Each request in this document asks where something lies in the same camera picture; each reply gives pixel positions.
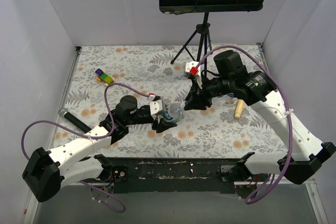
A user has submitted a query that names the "floral tablecloth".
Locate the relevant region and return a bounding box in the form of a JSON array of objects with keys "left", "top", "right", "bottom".
[{"left": 65, "top": 46, "right": 287, "bottom": 158}]

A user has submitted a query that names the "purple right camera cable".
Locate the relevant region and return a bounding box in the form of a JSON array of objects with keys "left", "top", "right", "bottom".
[{"left": 196, "top": 45, "right": 293, "bottom": 205}]

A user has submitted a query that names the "blue label water bottle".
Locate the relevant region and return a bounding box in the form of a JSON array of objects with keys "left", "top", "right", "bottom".
[{"left": 227, "top": 93, "right": 235, "bottom": 98}]

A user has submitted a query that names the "cream toy microphone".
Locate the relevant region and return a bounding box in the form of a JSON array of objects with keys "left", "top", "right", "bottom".
[{"left": 234, "top": 99, "right": 244, "bottom": 119}]

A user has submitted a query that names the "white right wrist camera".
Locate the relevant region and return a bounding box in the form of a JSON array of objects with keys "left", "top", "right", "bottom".
[{"left": 184, "top": 61, "right": 202, "bottom": 88}]

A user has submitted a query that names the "white blue label bottle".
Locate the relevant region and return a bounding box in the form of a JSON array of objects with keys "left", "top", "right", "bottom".
[{"left": 162, "top": 102, "right": 184, "bottom": 123}]

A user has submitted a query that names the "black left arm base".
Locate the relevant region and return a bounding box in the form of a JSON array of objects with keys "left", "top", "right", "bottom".
[{"left": 108, "top": 166, "right": 128, "bottom": 183}]

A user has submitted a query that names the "colourful toy block car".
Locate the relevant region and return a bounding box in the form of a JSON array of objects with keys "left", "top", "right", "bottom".
[{"left": 95, "top": 68, "right": 114, "bottom": 86}]

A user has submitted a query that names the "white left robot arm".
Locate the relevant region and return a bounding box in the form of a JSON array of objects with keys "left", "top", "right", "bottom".
[{"left": 23, "top": 95, "right": 177, "bottom": 202}]

